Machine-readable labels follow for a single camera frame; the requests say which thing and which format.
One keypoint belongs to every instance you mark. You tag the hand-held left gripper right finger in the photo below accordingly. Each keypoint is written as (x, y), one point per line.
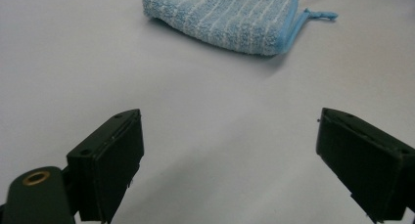
(365, 165)

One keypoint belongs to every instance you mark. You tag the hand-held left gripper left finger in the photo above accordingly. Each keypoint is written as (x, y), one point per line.
(107, 158)

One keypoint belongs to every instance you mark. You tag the blue striped towel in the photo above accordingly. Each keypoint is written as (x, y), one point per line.
(235, 18)

